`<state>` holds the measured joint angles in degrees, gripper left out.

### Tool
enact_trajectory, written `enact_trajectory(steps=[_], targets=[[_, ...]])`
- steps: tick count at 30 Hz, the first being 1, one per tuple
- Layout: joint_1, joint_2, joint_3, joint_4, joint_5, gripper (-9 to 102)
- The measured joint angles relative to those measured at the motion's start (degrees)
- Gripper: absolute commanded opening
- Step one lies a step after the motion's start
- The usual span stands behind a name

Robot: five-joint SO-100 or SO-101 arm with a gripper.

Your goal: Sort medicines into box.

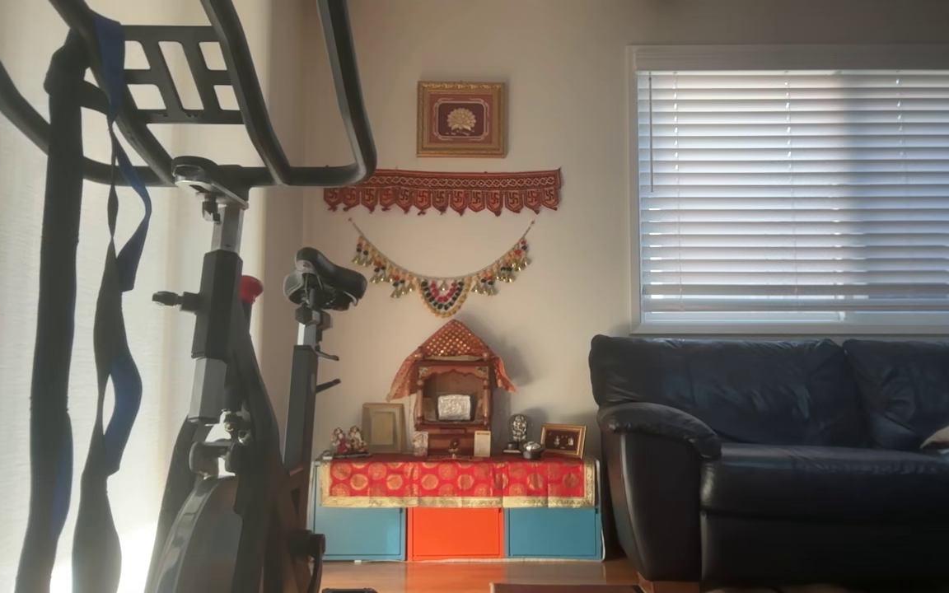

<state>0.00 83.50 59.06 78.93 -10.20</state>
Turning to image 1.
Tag small gold framed picture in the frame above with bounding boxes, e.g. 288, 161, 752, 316
540, 423, 587, 460

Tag beaded wall garland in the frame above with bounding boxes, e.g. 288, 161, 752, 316
349, 219, 536, 319

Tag blue and orange cabinet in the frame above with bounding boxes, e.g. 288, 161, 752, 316
307, 460, 605, 563

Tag black hanging strap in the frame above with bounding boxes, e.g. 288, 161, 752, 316
15, 29, 86, 593

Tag black exercise bike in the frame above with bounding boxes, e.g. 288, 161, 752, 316
0, 0, 378, 593

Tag small wooden shrine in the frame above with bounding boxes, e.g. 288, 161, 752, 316
386, 320, 517, 456

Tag small colourful figurines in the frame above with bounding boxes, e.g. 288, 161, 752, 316
330, 426, 370, 458

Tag black leather sofa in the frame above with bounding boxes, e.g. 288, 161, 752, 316
589, 334, 949, 593

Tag gold framed wall picture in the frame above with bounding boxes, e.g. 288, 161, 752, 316
417, 81, 507, 158

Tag white window blind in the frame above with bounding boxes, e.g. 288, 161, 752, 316
629, 45, 949, 334

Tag beige photo frame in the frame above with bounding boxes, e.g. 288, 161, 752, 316
362, 402, 406, 454

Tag red embroidered wall hanging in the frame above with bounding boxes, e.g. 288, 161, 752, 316
324, 168, 563, 217

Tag red and gold cloth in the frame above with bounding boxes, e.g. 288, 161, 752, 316
318, 455, 597, 508

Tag white curtain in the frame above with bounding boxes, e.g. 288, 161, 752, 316
0, 0, 278, 593

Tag blue and black strap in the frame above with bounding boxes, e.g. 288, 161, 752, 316
71, 12, 154, 593

